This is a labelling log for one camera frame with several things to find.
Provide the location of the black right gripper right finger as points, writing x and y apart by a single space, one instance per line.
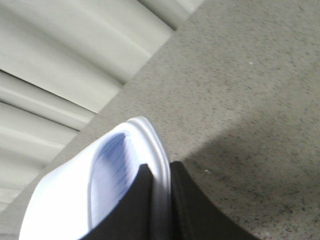
194 216

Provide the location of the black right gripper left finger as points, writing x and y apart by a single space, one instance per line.
130 219

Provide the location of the light blue slipper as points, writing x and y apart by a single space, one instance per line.
74 198

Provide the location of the grey-white curtain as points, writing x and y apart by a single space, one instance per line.
61 62

